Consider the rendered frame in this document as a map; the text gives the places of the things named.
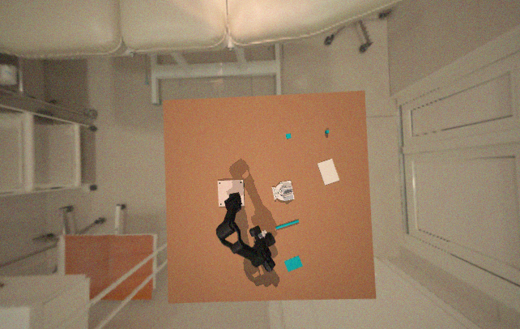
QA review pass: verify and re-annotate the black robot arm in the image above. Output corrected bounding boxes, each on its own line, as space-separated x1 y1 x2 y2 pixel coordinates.
216 192 275 272

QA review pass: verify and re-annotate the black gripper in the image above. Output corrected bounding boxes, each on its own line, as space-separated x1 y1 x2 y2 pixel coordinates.
249 226 271 256

